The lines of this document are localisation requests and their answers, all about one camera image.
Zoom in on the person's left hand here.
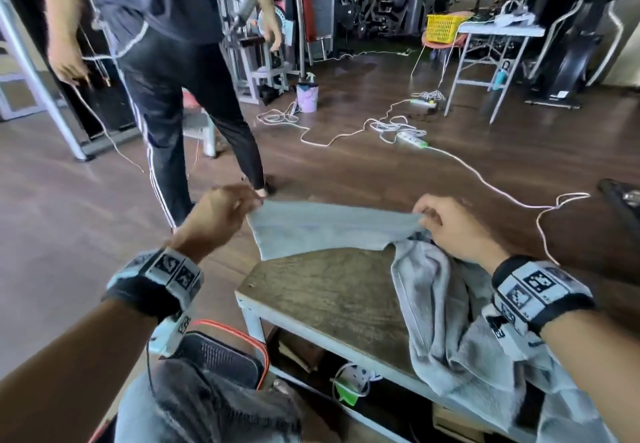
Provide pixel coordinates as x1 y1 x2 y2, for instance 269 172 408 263
171 183 265 265

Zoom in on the black perforated platform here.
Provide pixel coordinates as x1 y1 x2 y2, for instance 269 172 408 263
597 177 640 244

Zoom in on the grey weight machine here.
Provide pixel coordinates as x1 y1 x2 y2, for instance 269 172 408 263
213 0 292 107

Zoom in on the orange chair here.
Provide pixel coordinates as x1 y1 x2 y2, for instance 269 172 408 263
409 31 469 79

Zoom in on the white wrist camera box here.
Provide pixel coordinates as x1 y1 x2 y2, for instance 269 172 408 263
482 302 546 362
147 310 195 358

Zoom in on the person's right hand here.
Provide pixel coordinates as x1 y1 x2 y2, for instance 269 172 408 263
411 193 510 274

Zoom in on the white headset device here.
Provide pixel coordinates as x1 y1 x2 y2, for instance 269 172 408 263
495 0 537 28

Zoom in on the black wristband with marker tags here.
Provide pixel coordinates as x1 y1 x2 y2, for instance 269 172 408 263
101 247 205 324
491 255 597 337

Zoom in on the blue water bottle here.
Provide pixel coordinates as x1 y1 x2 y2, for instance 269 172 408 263
491 59 512 92

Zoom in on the white folding table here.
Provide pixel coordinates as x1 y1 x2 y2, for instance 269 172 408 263
443 21 547 126

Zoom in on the person's right forearm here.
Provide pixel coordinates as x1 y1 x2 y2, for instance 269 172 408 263
541 306 640 443

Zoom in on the grey towel striped border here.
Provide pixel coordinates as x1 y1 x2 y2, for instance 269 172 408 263
245 200 435 262

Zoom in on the black elliptical trainer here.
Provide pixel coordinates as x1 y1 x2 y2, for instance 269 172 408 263
523 0 627 110

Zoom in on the thin white tether cable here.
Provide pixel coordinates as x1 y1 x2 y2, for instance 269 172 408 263
69 79 147 174

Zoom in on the tangled white cable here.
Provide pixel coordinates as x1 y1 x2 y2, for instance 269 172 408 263
363 89 447 146

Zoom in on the heap of grey towels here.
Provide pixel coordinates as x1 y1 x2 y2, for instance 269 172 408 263
389 230 620 443

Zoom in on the long white cable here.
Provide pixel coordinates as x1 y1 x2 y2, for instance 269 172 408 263
427 145 592 267

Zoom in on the row of black gym machines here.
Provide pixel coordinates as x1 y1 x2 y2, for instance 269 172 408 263
339 0 431 41

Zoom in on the low wooden table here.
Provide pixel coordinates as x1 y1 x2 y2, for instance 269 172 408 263
234 289 539 443

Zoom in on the black basket orange rim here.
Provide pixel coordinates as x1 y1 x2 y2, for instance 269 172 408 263
89 319 271 443

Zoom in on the plain cardboard box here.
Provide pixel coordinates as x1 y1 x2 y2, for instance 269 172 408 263
431 401 489 443

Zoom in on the person's left forearm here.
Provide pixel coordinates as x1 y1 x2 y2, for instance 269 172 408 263
0 297 162 443

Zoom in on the cardboard box with label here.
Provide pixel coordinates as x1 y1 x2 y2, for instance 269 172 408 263
276 330 327 374

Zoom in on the yellow plastic crate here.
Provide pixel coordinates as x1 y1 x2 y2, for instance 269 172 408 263
425 13 475 45

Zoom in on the purple waste bin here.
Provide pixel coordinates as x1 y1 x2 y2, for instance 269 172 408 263
295 72 321 114

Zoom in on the white green socket adapter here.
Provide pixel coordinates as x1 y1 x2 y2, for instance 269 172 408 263
329 361 385 408

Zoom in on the person's left leg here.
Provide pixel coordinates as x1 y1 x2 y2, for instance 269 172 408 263
113 356 305 443

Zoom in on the looped white cable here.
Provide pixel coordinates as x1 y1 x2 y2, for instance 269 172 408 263
255 101 371 148

